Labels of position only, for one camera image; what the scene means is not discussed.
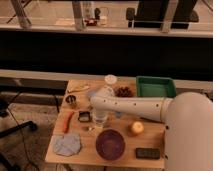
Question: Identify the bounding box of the blue plastic cup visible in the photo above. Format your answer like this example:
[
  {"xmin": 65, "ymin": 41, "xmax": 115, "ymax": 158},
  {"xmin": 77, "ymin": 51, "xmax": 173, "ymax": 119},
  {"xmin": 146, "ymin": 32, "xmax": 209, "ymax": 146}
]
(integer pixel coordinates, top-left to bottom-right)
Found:
[{"xmin": 115, "ymin": 112, "xmax": 123, "ymax": 118}]

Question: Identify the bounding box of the blue-grey cloth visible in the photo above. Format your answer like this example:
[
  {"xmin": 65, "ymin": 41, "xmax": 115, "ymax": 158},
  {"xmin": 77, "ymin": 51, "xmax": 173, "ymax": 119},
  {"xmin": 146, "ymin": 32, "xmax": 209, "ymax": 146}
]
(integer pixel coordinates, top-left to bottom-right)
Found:
[{"xmin": 53, "ymin": 133, "xmax": 81, "ymax": 157}]

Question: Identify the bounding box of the green plastic tray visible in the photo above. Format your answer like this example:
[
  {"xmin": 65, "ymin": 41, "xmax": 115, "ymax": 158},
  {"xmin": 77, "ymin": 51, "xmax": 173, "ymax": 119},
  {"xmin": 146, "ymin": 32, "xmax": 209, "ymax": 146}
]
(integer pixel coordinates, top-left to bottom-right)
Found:
[{"xmin": 136, "ymin": 76, "xmax": 177, "ymax": 98}]

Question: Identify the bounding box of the small metal cup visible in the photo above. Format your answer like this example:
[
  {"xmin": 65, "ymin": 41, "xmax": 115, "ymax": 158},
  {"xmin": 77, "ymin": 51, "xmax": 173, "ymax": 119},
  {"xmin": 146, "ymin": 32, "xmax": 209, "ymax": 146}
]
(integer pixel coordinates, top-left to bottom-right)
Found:
[{"xmin": 65, "ymin": 95, "xmax": 77, "ymax": 108}]

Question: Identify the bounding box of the black office chair base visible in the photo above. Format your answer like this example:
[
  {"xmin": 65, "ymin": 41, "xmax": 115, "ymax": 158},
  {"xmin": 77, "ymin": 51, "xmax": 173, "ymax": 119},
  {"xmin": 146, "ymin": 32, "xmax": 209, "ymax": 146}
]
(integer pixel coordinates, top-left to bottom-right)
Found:
[{"xmin": 0, "ymin": 98, "xmax": 37, "ymax": 171}]

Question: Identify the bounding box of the yellow apple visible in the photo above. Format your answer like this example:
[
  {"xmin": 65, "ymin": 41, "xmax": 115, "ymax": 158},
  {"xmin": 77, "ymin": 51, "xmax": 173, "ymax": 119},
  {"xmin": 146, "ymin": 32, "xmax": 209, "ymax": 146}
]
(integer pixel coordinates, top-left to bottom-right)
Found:
[{"xmin": 129, "ymin": 121, "xmax": 144, "ymax": 136}]

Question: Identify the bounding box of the purple bowl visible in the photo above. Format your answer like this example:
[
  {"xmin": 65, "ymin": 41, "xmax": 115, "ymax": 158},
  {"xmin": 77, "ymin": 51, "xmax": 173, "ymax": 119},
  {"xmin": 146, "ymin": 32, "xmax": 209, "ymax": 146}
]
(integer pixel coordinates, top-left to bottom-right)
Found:
[{"xmin": 96, "ymin": 129, "xmax": 125, "ymax": 161}]

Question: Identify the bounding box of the yellow banana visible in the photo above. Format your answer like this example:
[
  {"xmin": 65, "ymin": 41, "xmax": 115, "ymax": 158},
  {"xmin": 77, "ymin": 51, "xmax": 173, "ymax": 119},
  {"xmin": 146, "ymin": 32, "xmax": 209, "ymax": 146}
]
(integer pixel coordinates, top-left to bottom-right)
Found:
[{"xmin": 67, "ymin": 85, "xmax": 90, "ymax": 93}]

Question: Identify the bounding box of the silver fork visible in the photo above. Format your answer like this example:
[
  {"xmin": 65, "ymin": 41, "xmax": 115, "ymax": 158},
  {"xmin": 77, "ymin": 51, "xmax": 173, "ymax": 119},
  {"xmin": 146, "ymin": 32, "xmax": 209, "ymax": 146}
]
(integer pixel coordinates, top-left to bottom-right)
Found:
[{"xmin": 82, "ymin": 126, "xmax": 94, "ymax": 131}]

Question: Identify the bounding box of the brown pine cone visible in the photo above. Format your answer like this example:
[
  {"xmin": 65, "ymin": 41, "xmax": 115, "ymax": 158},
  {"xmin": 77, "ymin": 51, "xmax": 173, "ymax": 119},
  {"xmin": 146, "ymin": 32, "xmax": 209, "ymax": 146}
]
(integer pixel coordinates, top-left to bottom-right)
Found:
[{"xmin": 115, "ymin": 87, "xmax": 133, "ymax": 97}]

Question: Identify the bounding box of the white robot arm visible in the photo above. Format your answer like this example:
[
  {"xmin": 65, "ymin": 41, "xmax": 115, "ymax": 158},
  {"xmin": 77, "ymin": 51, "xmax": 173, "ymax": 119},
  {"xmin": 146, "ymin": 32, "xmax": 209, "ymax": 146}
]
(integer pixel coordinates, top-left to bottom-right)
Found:
[{"xmin": 90, "ymin": 86, "xmax": 213, "ymax": 171}]

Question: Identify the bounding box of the black rectangular block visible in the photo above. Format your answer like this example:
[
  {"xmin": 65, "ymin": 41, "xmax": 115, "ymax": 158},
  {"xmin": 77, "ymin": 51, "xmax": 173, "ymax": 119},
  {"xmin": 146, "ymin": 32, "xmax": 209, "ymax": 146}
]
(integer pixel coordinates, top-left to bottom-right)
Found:
[{"xmin": 135, "ymin": 148, "xmax": 160, "ymax": 160}]

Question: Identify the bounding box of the orange carrot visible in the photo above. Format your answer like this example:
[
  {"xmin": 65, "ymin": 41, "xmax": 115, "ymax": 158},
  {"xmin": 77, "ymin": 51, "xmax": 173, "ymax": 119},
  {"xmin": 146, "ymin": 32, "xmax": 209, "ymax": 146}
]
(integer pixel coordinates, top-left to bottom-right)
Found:
[{"xmin": 62, "ymin": 112, "xmax": 74, "ymax": 133}]

